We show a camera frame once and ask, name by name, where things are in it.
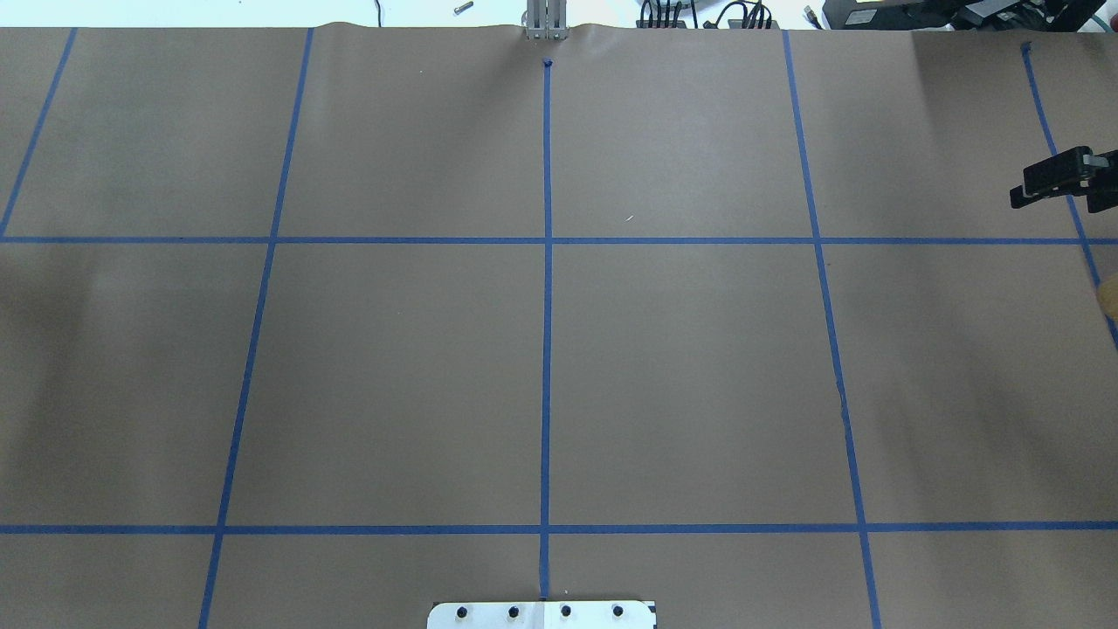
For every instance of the black cable hub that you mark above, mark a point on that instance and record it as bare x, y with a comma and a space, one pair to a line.
667, 15

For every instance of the black laptop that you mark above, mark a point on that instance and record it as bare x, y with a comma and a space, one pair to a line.
1044, 16

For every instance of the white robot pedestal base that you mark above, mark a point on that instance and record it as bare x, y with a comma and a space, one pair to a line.
544, 614

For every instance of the aluminium frame post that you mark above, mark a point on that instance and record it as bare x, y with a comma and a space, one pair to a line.
546, 20

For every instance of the yellow-brown cup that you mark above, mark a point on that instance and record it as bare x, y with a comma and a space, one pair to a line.
1107, 296

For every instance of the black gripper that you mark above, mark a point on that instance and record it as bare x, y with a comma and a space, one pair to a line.
1057, 174

